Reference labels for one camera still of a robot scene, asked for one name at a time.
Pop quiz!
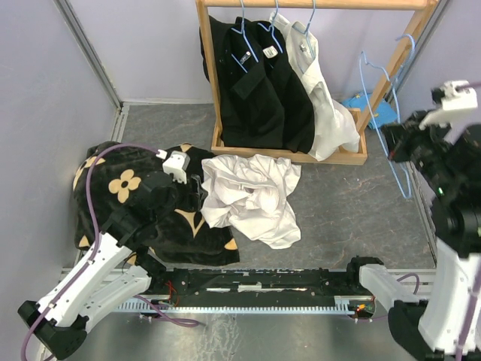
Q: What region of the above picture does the white hanging shirt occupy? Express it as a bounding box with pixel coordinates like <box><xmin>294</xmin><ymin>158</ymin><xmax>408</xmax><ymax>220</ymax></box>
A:
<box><xmin>269</xmin><ymin>13</ymin><xmax>360</xmax><ymax>161</ymax></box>

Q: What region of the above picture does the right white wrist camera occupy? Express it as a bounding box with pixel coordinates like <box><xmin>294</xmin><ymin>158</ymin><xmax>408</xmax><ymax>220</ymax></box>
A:
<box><xmin>419</xmin><ymin>80</ymin><xmax>480</xmax><ymax>130</ymax></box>

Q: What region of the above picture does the white shirt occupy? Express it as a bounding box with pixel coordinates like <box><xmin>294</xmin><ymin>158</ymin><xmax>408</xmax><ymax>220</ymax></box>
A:
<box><xmin>269</xmin><ymin>13</ymin><xmax>360</xmax><ymax>161</ymax></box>
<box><xmin>201</xmin><ymin>154</ymin><xmax>301</xmax><ymax>250</ymax></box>

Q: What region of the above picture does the aluminium corner post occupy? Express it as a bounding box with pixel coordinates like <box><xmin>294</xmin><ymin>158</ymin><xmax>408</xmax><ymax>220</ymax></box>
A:
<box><xmin>395</xmin><ymin>0</ymin><xmax>452</xmax><ymax>92</ymax></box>
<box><xmin>53</xmin><ymin>0</ymin><xmax>123</xmax><ymax>109</ymax></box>

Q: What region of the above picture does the blue wire hanger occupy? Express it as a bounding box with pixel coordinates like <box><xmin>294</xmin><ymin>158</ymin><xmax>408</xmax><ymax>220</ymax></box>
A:
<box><xmin>358</xmin><ymin>51</ymin><xmax>413</xmax><ymax>199</ymax></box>

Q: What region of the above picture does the white slotted cable duct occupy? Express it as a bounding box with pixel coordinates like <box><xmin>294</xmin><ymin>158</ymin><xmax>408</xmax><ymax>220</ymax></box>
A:
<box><xmin>116</xmin><ymin>293</ymin><xmax>374</xmax><ymax>315</ymax></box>

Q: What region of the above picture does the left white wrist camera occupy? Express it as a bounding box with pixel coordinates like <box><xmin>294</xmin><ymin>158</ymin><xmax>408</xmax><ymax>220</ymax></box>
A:
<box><xmin>156</xmin><ymin>150</ymin><xmax>190</xmax><ymax>184</ymax></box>

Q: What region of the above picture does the aluminium corner post left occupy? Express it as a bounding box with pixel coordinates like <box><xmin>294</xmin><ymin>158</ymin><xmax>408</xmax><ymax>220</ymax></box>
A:
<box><xmin>53</xmin><ymin>0</ymin><xmax>123</xmax><ymax>109</ymax></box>

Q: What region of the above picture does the black hanging shirt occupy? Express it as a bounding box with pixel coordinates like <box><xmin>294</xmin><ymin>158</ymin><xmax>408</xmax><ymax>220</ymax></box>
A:
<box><xmin>247</xmin><ymin>20</ymin><xmax>315</xmax><ymax>153</ymax></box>
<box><xmin>209</xmin><ymin>17</ymin><xmax>284</xmax><ymax>149</ymax></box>

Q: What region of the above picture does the black floral plush blanket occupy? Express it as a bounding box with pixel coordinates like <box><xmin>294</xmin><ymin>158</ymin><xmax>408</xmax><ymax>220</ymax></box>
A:
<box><xmin>72</xmin><ymin>141</ymin><xmax>240</xmax><ymax>266</ymax></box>

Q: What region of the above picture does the aluminium corner post right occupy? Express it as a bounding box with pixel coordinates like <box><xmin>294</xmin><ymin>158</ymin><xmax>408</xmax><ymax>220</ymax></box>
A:
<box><xmin>395</xmin><ymin>0</ymin><xmax>452</xmax><ymax>92</ymax></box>

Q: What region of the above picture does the wooden clothes rack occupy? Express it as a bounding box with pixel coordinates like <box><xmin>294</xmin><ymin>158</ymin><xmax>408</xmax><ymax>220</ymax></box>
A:
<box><xmin>195</xmin><ymin>0</ymin><xmax>439</xmax><ymax>165</ymax></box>

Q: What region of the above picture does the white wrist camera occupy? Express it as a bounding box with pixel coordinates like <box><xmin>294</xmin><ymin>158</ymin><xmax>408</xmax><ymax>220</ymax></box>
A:
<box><xmin>419</xmin><ymin>80</ymin><xmax>480</xmax><ymax>130</ymax></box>
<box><xmin>156</xmin><ymin>150</ymin><xmax>190</xmax><ymax>184</ymax></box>

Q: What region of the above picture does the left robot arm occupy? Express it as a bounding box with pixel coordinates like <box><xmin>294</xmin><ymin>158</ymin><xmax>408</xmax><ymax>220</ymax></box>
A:
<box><xmin>18</xmin><ymin>171</ymin><xmax>206</xmax><ymax>360</ymax></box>

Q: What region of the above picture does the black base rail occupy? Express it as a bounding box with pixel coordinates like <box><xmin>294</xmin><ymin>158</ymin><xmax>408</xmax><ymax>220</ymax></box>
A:
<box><xmin>141</xmin><ymin>268</ymin><xmax>372</xmax><ymax>302</ymax></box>

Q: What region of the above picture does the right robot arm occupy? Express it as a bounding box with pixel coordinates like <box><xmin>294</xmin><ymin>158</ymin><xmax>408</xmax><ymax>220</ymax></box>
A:
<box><xmin>344</xmin><ymin>111</ymin><xmax>480</xmax><ymax>360</ymax></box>

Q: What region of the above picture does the blue cloth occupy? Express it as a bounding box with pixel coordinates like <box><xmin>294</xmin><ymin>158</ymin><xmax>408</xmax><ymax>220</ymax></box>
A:
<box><xmin>341</xmin><ymin>93</ymin><xmax>398</xmax><ymax>129</ymax></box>

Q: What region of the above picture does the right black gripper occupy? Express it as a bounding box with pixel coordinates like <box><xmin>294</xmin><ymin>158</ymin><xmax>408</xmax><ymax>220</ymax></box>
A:
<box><xmin>382</xmin><ymin>108</ymin><xmax>463</xmax><ymax>195</ymax></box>

